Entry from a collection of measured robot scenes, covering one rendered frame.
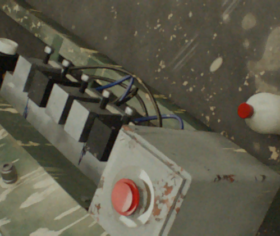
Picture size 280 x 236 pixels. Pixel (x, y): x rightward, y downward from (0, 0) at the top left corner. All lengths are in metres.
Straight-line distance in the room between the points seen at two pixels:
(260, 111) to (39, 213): 0.73
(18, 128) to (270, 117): 0.64
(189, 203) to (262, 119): 0.89
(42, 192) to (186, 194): 0.38
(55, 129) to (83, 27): 1.20
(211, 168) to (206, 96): 1.17
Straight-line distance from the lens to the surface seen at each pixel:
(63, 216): 0.98
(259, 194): 0.79
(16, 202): 1.02
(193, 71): 1.94
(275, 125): 1.59
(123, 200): 0.72
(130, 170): 0.73
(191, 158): 0.73
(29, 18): 2.28
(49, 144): 1.16
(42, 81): 1.16
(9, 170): 1.03
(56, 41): 2.13
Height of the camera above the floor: 1.43
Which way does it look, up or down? 44 degrees down
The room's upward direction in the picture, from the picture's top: 84 degrees counter-clockwise
